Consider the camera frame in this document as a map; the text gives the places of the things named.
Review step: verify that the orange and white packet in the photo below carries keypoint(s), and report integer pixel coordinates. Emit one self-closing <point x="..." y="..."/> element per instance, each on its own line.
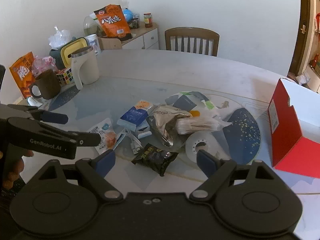
<point x="143" y="104"/>

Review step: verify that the brown door frame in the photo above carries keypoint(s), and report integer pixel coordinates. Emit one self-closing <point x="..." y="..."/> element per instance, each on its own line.
<point x="302" y="17"/>

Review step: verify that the brown mug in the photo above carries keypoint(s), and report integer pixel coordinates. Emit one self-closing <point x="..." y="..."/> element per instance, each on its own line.
<point x="47" y="85"/>

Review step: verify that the white marble desktop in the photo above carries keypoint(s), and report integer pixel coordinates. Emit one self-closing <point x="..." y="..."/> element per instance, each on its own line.
<point x="175" y="75"/>

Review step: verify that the black snack packet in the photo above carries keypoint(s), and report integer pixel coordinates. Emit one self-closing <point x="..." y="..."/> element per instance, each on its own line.
<point x="155" y="157"/>

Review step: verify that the blue tissue pack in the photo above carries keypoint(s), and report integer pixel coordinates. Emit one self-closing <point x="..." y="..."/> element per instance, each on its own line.
<point x="132" y="116"/>

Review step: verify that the white cabinet with wooden top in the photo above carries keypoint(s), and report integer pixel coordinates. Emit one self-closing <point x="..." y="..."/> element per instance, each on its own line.
<point x="150" y="40"/>

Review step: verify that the white tape roll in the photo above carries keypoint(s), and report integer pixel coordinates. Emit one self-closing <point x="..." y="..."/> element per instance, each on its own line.
<point x="197" y="145"/>

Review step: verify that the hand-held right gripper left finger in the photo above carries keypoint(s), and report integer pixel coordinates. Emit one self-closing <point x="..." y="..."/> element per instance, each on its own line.
<point x="106" y="160"/>

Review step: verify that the brown cardboard box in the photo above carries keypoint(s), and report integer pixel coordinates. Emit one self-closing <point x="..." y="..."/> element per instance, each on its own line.
<point x="110" y="44"/>

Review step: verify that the red sauce jar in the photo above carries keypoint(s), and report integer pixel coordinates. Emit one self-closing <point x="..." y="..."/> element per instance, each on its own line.
<point x="148" y="21"/>

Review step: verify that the clear plastic bag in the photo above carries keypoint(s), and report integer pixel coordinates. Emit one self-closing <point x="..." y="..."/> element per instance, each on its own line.
<point x="58" y="38"/>

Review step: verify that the person's left hand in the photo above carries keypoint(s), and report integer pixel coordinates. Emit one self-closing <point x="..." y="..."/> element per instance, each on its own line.
<point x="15" y="167"/>

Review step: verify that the white plastic bag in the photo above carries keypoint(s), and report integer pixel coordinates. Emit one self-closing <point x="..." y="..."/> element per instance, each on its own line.
<point x="303" y="78"/>

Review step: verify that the pink candy bag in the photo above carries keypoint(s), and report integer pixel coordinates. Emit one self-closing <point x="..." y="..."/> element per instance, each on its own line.
<point x="43" y="63"/>

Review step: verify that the brown wooden chair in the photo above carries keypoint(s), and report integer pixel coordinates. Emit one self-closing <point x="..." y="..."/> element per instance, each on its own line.
<point x="175" y="32"/>

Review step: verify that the red cardboard box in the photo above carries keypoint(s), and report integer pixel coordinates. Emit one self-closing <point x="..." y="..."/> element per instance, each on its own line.
<point x="285" y="135"/>

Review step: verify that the face mask packet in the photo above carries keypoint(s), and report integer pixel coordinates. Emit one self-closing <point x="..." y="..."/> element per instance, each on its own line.
<point x="102" y="132"/>

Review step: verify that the dark glass jar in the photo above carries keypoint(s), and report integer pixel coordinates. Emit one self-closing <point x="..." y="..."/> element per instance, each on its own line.
<point x="135" y="23"/>

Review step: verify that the bag of cotton swabs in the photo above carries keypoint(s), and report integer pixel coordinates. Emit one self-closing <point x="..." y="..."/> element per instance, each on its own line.
<point x="195" y="125"/>

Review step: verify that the white canister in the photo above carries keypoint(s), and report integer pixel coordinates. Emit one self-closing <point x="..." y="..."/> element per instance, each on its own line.
<point x="93" y="42"/>

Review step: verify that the small white packet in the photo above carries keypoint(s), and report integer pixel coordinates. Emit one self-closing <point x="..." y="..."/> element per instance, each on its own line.
<point x="35" y="102"/>

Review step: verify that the cream mug with steel rim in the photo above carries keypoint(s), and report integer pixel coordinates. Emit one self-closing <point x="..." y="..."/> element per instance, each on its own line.
<point x="87" y="67"/>

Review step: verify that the large orange snack bag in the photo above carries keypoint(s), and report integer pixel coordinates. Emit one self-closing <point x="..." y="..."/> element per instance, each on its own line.
<point x="112" y="22"/>

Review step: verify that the puzzle cube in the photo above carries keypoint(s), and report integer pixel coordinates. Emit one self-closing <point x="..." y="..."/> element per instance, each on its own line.
<point x="65" y="77"/>

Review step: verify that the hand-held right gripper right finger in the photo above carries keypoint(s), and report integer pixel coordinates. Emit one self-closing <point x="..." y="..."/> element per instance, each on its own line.
<point x="206" y="160"/>

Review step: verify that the blue ball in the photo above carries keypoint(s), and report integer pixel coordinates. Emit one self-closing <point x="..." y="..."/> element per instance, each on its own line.
<point x="128" y="15"/>

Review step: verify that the small white and blue box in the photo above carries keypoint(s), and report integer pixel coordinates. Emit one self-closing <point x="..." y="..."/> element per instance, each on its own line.
<point x="143" y="133"/>

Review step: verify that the small orange snack bag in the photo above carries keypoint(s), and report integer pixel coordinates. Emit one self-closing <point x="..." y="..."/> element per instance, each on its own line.
<point x="21" y="75"/>

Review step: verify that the clear plastic bottle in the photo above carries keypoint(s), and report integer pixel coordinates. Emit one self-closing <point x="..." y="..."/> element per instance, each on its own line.
<point x="88" y="26"/>

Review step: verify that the green tissue box yellow lid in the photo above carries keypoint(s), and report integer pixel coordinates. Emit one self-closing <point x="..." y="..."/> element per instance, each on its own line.
<point x="70" y="50"/>

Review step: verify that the silver foil bag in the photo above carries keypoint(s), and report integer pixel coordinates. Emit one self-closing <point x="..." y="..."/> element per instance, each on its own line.
<point x="162" y="120"/>

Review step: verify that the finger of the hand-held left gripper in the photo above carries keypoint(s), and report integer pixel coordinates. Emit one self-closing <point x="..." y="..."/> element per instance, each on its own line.
<point x="87" y="138"/>
<point x="53" y="117"/>

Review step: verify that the patterned tissue packet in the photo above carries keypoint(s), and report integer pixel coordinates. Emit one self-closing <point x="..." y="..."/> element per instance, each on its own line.
<point x="183" y="102"/>

